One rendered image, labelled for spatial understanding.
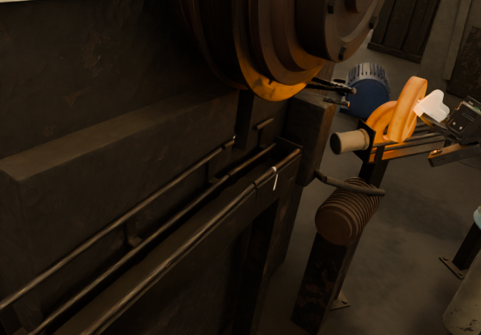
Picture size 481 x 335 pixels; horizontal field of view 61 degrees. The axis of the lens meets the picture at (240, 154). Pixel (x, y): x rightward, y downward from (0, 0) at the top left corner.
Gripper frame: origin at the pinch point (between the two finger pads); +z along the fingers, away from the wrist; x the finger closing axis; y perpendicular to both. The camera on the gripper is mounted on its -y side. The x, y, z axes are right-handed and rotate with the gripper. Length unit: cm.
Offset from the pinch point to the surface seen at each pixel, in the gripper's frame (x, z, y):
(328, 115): 6.9, 13.3, -11.3
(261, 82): 41.2, 18.8, 4.0
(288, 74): 35.5, 17.3, 5.2
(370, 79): -171, 37, -63
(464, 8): -242, 20, -10
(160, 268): 62, 12, -21
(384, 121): -10.9, 3.0, -12.1
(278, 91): 34.4, 17.8, 0.8
